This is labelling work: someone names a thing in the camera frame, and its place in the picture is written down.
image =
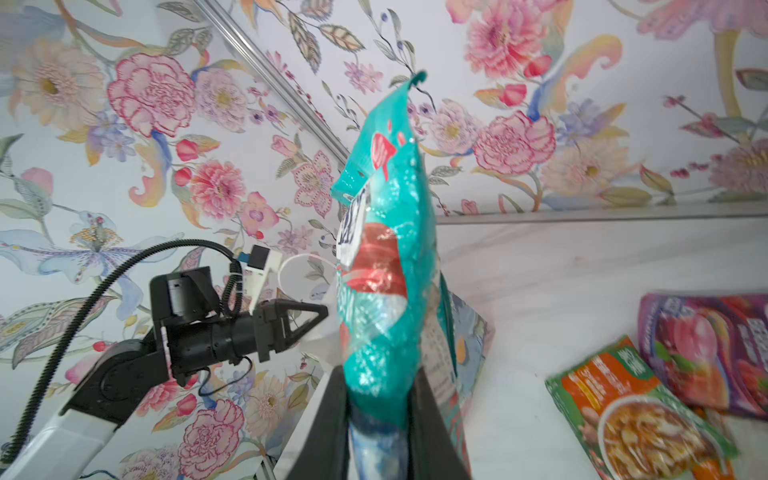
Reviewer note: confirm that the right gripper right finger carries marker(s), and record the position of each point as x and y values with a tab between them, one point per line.
431	453

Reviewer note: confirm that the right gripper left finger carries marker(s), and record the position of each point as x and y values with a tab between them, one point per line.
325	453

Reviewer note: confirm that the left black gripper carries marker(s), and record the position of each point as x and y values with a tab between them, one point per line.
194	332

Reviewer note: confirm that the floral paper gift bag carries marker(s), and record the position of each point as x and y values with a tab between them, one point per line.
451	349

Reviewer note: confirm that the teal Fox's blossom candy pack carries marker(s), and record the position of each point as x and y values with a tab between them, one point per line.
386	262

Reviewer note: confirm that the green orange noodle snack pack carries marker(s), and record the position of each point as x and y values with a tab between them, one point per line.
629	424

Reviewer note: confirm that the small purple Fox's candy pack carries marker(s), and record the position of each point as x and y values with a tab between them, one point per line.
710	351

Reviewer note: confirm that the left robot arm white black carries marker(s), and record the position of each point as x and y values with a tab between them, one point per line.
108	395

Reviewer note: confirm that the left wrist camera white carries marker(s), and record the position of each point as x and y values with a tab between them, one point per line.
258	264

